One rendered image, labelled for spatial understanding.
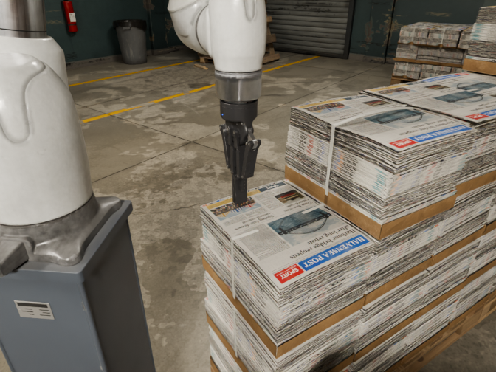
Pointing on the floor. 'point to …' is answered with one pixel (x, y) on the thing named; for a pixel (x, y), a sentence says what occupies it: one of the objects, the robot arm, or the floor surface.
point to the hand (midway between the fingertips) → (239, 188)
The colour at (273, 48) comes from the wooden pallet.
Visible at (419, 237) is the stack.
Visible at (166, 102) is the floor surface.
